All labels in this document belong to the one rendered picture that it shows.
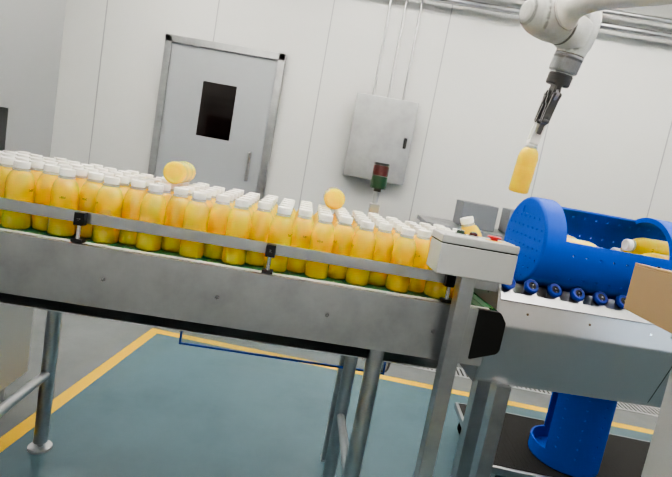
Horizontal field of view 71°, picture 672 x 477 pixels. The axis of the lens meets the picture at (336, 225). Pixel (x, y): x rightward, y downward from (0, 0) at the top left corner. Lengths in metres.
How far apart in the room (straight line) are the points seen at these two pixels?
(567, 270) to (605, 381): 0.41
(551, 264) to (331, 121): 3.65
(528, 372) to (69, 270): 1.38
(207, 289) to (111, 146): 4.35
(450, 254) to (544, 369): 0.62
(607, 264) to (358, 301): 0.76
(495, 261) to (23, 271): 1.22
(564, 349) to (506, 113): 3.68
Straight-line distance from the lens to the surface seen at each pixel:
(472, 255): 1.22
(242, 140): 5.00
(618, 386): 1.84
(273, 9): 5.22
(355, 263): 1.30
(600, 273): 1.63
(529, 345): 1.60
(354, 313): 1.31
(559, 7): 1.59
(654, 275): 1.29
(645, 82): 5.61
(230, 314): 1.33
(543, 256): 1.52
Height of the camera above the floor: 1.21
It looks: 7 degrees down
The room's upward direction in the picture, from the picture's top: 10 degrees clockwise
